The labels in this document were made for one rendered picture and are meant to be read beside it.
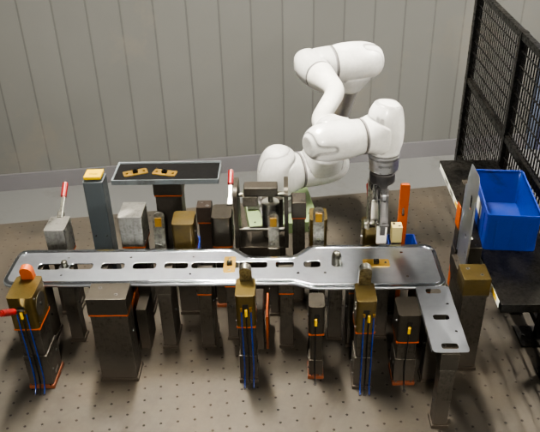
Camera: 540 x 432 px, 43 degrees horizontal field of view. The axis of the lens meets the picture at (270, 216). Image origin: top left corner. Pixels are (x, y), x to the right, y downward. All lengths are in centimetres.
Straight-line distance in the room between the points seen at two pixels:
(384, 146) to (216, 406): 93
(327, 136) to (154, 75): 283
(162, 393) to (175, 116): 276
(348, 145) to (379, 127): 10
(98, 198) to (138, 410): 76
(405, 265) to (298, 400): 54
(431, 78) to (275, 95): 108
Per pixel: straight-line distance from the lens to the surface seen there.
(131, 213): 232
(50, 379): 232
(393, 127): 194
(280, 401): 218
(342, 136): 188
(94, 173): 249
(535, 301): 212
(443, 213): 311
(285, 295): 221
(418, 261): 226
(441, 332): 200
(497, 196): 255
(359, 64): 246
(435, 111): 504
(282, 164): 282
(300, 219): 233
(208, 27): 451
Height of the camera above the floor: 229
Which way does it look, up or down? 32 degrees down
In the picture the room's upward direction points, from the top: 1 degrees counter-clockwise
